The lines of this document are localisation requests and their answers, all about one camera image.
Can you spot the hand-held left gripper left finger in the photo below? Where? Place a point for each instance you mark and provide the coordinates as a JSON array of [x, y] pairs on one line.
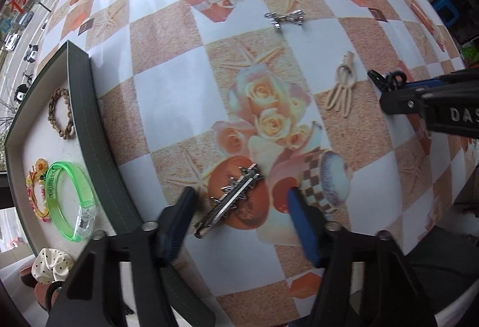
[[176, 222]]

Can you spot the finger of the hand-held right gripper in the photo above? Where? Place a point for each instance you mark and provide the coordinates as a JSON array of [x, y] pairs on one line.
[[404, 102], [415, 84]]

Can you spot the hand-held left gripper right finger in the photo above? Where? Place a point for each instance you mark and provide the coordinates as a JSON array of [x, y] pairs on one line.
[[303, 226]]

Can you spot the small black hair clip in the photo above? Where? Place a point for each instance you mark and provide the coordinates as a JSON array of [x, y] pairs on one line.
[[398, 77]]

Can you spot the silver barrette hair clip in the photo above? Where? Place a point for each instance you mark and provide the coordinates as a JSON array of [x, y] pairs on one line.
[[228, 196]]

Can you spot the green translucent bangle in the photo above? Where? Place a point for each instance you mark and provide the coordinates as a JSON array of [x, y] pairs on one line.
[[50, 192]]

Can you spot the cream polka dot scrunchie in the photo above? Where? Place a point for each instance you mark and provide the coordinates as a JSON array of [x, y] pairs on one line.
[[45, 263]]

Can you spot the grey cardboard box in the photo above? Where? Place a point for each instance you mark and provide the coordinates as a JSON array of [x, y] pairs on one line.
[[37, 136]]

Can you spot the green object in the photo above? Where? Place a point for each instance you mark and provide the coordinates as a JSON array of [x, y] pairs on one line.
[[470, 55]]

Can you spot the beige tassel hair clip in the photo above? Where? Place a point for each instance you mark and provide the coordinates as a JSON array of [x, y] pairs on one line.
[[340, 95]]

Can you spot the blue plastic stool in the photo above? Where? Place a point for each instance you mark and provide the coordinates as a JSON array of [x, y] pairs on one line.
[[447, 10]]

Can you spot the checkered floral tablecloth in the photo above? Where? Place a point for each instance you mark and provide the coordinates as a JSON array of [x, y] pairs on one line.
[[168, 87]]

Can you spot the silver bow hair clip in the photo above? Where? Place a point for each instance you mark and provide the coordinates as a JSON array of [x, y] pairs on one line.
[[295, 17]]

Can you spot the reddish brown object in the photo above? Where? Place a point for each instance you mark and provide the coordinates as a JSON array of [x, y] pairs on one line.
[[35, 289]]

